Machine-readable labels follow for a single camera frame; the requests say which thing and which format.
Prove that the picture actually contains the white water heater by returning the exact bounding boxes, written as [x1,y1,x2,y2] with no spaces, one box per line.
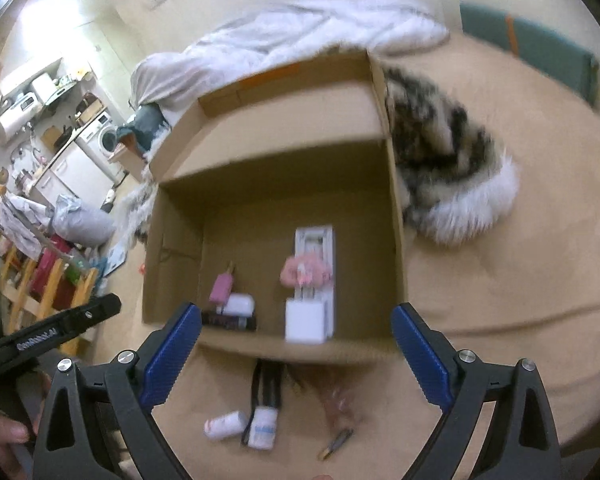
[0,95,37,146]

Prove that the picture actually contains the white cylindrical appliance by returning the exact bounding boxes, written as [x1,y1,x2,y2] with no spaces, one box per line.
[30,72,56,106]

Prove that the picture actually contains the small black gold tube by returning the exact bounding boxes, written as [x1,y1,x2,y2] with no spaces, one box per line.
[319,427,355,462]

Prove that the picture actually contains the brown bag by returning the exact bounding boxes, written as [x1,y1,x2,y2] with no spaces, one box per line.
[75,97,106,123]

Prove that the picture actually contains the white blanket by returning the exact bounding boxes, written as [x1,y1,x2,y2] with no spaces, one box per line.
[130,0,451,121]

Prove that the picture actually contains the white bottle with blue label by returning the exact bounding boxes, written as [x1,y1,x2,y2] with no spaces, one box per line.
[246,406,281,450]

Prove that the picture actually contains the teal cushion with orange stripe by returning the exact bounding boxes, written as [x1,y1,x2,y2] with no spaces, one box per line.
[459,1,600,106]

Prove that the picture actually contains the pink toy keychain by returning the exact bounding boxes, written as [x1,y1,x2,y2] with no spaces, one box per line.
[279,254,333,288]

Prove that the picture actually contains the small pink bottle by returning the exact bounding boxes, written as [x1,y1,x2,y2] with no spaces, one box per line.
[209,261,238,306]

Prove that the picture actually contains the white wall cabinet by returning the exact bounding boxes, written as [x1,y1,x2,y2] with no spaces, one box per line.
[0,57,63,96]

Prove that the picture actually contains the red bag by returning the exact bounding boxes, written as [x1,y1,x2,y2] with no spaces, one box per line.
[29,247,81,311]

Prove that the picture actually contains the clear plastic wrapper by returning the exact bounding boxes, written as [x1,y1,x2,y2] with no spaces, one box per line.
[320,385,363,423]

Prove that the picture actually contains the bathroom scale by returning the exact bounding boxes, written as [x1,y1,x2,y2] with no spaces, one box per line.
[102,242,131,278]

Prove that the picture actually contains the long white package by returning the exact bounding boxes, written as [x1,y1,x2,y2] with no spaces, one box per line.
[294,226,337,338]

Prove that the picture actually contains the white washing machine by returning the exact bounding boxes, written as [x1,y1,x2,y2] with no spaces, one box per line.
[75,112,121,168]

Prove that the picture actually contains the white earbuds case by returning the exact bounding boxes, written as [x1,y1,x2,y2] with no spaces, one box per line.
[222,293,257,318]

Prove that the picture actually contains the beige bedside cabinet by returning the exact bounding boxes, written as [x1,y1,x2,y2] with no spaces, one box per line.
[107,142,148,181]

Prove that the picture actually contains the white kitchen base cabinet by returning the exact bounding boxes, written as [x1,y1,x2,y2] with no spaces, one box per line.
[32,147,118,206]

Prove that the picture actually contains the cardboard box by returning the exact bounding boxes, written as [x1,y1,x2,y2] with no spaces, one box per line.
[141,47,411,366]

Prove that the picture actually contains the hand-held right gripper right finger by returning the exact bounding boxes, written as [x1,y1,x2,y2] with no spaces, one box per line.
[390,301,563,480]

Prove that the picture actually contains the grey trash bag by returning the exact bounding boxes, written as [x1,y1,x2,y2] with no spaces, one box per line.
[52,195,116,248]

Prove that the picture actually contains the yellow wooden rack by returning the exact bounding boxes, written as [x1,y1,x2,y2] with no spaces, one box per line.
[0,245,101,356]

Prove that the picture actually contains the hanging light clothes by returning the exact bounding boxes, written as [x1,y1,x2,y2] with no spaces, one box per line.
[2,192,56,256]

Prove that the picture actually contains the small white box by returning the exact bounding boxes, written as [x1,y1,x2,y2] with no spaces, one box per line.
[285,297,331,345]

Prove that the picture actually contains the white pill bottle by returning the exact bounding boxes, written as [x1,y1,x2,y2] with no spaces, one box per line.
[203,410,247,442]

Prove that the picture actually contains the person's left hand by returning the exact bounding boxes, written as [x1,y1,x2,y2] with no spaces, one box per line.
[0,392,33,466]

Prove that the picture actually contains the fluffy leopard print coat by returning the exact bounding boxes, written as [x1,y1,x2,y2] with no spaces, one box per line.
[112,62,521,247]

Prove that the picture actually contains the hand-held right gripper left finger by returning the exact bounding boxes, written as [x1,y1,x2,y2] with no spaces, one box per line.
[32,301,203,480]

